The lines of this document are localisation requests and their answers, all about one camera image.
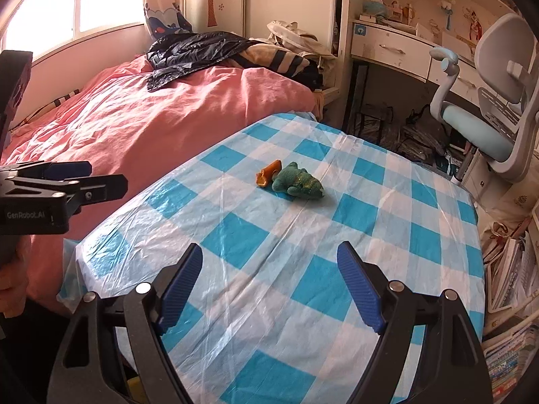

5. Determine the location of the striped beige cloth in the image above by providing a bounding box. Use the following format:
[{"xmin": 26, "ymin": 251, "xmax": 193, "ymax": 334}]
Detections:
[{"xmin": 242, "ymin": 40, "xmax": 321, "ymax": 89}]

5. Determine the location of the window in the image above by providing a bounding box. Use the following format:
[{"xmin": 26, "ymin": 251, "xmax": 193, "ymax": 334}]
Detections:
[{"xmin": 0, "ymin": 0, "xmax": 146, "ymax": 62}]

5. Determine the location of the grey blue desk chair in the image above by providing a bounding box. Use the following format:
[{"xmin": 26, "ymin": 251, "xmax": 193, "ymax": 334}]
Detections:
[{"xmin": 430, "ymin": 12, "xmax": 539, "ymax": 183}]

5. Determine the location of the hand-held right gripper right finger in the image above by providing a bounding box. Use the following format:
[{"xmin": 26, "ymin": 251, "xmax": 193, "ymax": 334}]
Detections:
[{"xmin": 337, "ymin": 241, "xmax": 493, "ymax": 404}]

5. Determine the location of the beige printed tote bag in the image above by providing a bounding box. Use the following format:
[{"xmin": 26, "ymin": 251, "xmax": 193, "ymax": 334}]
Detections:
[{"xmin": 476, "ymin": 183, "xmax": 537, "ymax": 236}]

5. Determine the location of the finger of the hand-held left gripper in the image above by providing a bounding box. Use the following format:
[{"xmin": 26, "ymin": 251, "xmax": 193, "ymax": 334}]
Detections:
[
  {"xmin": 0, "ymin": 161, "xmax": 93, "ymax": 182},
  {"xmin": 53, "ymin": 174, "xmax": 129, "ymax": 216}
]

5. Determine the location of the pile of notebooks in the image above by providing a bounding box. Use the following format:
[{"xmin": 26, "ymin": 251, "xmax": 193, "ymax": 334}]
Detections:
[{"xmin": 482, "ymin": 219, "xmax": 537, "ymax": 312}]

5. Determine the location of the white desk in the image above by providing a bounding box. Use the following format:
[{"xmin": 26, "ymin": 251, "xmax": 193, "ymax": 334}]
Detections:
[{"xmin": 349, "ymin": 17, "xmax": 506, "ymax": 190}]

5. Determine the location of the cream cloth bag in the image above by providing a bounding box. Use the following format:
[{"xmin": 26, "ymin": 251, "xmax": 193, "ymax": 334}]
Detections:
[{"xmin": 267, "ymin": 20, "xmax": 338, "ymax": 60}]

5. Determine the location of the green plush toy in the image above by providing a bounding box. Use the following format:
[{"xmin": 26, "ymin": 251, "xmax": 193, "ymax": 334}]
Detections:
[{"xmin": 272, "ymin": 161, "xmax": 325, "ymax": 200}]

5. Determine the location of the person's left hand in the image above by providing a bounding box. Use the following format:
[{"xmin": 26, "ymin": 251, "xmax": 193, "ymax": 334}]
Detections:
[{"xmin": 0, "ymin": 257, "xmax": 29, "ymax": 319}]

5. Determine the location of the striped pillow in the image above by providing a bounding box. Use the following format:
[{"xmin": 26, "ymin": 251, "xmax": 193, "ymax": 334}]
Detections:
[{"xmin": 25, "ymin": 88, "xmax": 81, "ymax": 123}]

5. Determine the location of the pink blanket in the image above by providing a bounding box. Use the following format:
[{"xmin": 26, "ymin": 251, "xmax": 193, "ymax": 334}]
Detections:
[{"xmin": 0, "ymin": 55, "xmax": 321, "ymax": 316}]

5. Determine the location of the light blue plush toy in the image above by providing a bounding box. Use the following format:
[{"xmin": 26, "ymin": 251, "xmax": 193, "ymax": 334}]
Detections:
[{"xmin": 361, "ymin": 0, "xmax": 389, "ymax": 16}]

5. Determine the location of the small orange peel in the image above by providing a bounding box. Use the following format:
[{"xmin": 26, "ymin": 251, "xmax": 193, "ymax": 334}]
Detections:
[{"xmin": 255, "ymin": 159, "xmax": 283, "ymax": 188}]

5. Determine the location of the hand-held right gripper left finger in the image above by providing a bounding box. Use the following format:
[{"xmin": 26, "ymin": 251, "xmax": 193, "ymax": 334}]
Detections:
[{"xmin": 46, "ymin": 243, "xmax": 204, "ymax": 404}]

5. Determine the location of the blue white checkered tablecloth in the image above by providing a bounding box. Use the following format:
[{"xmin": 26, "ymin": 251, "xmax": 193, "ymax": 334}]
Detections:
[{"xmin": 57, "ymin": 111, "xmax": 487, "ymax": 404}]

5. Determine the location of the wardrobe with tree decal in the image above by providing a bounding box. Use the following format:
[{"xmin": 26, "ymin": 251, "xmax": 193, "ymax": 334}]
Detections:
[{"xmin": 183, "ymin": 0, "xmax": 342, "ymax": 57}]

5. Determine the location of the whale print curtain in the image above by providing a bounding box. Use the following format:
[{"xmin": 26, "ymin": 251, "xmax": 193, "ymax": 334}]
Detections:
[{"xmin": 143, "ymin": 0, "xmax": 194, "ymax": 34}]

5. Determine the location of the black shiny jacket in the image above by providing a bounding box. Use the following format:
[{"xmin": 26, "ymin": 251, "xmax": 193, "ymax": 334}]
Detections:
[{"xmin": 145, "ymin": 31, "xmax": 264, "ymax": 93}]

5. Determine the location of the pile of dark bags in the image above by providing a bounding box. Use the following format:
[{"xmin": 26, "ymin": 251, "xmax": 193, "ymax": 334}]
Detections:
[{"xmin": 358, "ymin": 103, "xmax": 447, "ymax": 163}]

